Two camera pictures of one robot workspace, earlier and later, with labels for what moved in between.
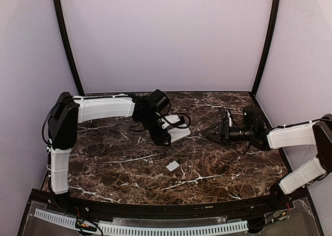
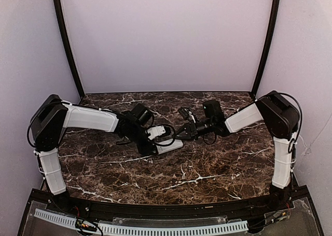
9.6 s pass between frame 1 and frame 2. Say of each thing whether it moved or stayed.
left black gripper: moved
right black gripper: moved
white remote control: moved
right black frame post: stayed
